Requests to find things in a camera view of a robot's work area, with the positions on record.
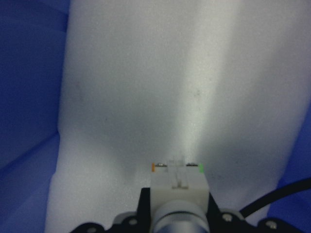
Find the green push button white base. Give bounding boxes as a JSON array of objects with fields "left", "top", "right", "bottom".
[{"left": 150, "top": 155, "right": 211, "bottom": 233}]

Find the white foam pad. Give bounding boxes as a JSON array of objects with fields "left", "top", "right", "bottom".
[{"left": 44, "top": 0, "right": 311, "bottom": 233}]

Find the blue plastic bin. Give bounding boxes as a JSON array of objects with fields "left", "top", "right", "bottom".
[{"left": 0, "top": 0, "right": 311, "bottom": 233}]

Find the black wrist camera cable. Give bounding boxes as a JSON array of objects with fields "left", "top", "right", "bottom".
[{"left": 242, "top": 176, "right": 311, "bottom": 217}]

